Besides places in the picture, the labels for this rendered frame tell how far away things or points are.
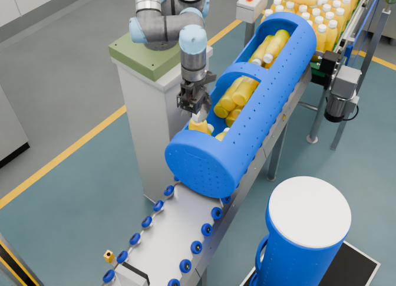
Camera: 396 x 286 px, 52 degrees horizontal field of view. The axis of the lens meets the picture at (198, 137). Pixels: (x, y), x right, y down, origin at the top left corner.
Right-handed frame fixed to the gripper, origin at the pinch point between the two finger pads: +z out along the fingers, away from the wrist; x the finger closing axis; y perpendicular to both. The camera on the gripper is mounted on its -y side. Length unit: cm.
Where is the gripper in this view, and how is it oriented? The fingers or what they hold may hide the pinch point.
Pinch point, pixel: (197, 115)
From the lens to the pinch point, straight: 139.3
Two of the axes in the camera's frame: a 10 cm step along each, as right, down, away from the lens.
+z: 0.1, 6.4, 7.7
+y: -4.8, 6.8, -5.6
